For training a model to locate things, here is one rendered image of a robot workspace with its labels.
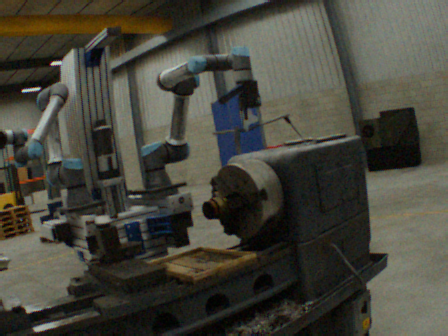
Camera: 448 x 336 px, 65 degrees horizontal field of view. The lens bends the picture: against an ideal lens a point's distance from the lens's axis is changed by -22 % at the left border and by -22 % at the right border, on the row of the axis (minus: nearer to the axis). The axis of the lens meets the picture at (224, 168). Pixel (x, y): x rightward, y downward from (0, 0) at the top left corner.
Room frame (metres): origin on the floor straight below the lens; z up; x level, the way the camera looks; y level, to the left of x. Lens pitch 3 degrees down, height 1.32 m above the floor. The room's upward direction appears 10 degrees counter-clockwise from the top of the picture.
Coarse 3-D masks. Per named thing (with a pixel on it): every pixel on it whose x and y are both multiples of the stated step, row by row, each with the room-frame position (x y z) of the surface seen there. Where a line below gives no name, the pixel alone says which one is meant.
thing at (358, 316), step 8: (328, 248) 1.78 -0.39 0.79; (336, 248) 1.75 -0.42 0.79; (360, 280) 1.75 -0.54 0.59; (352, 296) 1.92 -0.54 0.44; (360, 296) 1.88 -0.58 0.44; (368, 296) 1.93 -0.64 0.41; (344, 304) 1.87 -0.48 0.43; (352, 304) 1.83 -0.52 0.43; (360, 304) 1.87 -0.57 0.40; (368, 304) 1.92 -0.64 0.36; (344, 312) 1.87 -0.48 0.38; (352, 312) 1.83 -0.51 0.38; (360, 312) 1.86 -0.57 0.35; (368, 312) 1.92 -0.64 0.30; (344, 320) 1.87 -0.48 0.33; (352, 320) 1.83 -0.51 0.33; (360, 320) 1.87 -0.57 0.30; (368, 320) 1.92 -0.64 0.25; (344, 328) 1.88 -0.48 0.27; (352, 328) 1.83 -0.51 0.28; (360, 328) 1.86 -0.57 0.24; (368, 328) 1.91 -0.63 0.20
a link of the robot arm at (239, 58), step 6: (234, 48) 1.73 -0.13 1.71; (240, 48) 1.73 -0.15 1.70; (246, 48) 1.74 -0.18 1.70; (234, 54) 1.74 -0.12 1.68; (240, 54) 1.73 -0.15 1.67; (246, 54) 1.73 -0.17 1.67; (228, 60) 1.78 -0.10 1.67; (234, 60) 1.74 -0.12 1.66; (240, 60) 1.73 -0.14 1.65; (246, 60) 1.73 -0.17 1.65; (234, 66) 1.75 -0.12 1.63; (240, 66) 1.73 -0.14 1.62; (246, 66) 1.73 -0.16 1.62
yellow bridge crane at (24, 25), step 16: (0, 16) 9.96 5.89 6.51; (16, 16) 10.40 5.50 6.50; (32, 16) 10.85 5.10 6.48; (48, 16) 11.31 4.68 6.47; (64, 16) 11.79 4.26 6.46; (80, 16) 12.28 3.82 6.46; (96, 16) 12.79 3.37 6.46; (112, 16) 13.31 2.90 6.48; (128, 16) 13.86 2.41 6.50; (144, 16) 14.42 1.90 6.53; (0, 32) 9.97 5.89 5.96; (16, 32) 10.45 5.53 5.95; (32, 32) 10.97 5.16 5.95; (48, 32) 11.49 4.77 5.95; (64, 32) 12.03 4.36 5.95; (80, 32) 12.58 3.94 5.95; (96, 32) 13.13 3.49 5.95; (128, 32) 14.23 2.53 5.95; (144, 32) 14.77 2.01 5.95; (160, 32) 15.30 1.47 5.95
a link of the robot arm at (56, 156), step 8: (48, 88) 1.98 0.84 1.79; (40, 96) 2.00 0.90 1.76; (48, 96) 1.96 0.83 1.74; (40, 104) 2.01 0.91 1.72; (48, 104) 1.98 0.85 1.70; (56, 120) 2.02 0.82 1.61; (56, 128) 2.01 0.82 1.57; (48, 136) 2.00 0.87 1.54; (56, 136) 2.01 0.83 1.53; (48, 144) 2.00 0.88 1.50; (56, 144) 2.00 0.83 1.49; (48, 152) 2.02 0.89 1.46; (56, 152) 2.00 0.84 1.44; (56, 160) 1.99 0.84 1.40; (48, 168) 2.01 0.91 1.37; (56, 168) 1.98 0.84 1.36; (48, 176) 2.00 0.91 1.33; (56, 176) 1.96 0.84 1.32; (56, 184) 2.00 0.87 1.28
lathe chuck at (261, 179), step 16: (224, 176) 1.81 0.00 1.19; (240, 176) 1.73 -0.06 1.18; (256, 176) 1.69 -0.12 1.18; (240, 192) 1.74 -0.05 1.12; (272, 192) 1.69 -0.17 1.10; (240, 208) 1.83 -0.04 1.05; (256, 208) 1.68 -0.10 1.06; (272, 208) 1.69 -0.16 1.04; (240, 224) 1.77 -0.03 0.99; (256, 224) 1.69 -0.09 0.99; (272, 224) 1.74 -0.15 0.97
